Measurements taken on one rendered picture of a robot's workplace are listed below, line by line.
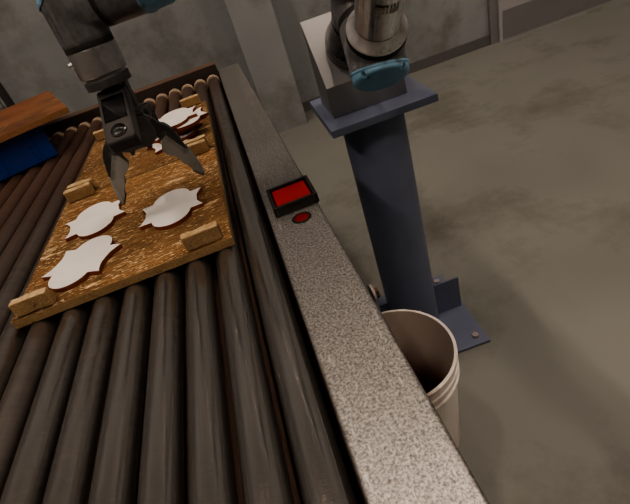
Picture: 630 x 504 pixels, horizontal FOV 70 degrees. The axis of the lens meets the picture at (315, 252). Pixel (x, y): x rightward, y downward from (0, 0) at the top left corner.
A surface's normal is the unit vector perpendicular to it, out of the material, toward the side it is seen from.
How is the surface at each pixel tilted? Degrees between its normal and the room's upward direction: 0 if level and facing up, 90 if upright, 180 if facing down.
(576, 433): 0
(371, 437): 0
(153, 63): 90
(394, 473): 0
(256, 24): 90
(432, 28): 90
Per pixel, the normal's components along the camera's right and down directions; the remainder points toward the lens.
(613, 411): -0.28, -0.77
